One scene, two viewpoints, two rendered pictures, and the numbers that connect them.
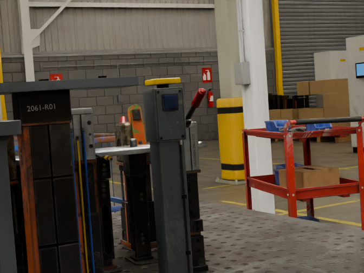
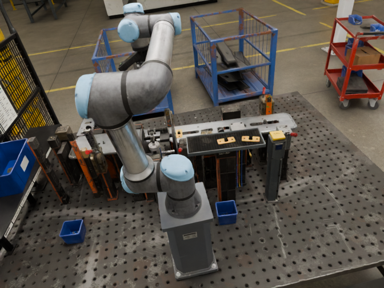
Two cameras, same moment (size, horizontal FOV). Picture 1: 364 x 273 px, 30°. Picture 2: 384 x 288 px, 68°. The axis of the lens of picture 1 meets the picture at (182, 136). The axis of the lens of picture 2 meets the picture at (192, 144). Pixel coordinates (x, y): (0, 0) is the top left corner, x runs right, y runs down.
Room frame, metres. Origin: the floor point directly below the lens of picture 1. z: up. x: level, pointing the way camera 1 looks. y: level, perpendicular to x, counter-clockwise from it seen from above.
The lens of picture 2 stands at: (0.27, -0.01, 2.02)
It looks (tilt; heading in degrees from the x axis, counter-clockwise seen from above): 38 degrees down; 23
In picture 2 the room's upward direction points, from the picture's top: 7 degrees counter-clockwise
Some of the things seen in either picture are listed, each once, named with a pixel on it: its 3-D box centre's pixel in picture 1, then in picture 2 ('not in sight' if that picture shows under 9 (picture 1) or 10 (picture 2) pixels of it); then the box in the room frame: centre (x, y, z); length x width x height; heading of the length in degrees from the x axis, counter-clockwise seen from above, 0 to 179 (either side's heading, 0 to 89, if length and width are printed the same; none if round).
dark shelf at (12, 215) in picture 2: not in sight; (19, 172); (1.03, 1.37, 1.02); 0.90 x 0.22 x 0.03; 23
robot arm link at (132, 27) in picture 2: not in sight; (135, 27); (1.21, 0.55, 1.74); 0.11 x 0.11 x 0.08; 17
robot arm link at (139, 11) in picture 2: not in sight; (135, 20); (1.30, 0.60, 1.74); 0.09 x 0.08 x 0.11; 17
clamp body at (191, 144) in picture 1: (183, 196); (281, 154); (1.64, 0.01, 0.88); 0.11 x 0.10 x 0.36; 23
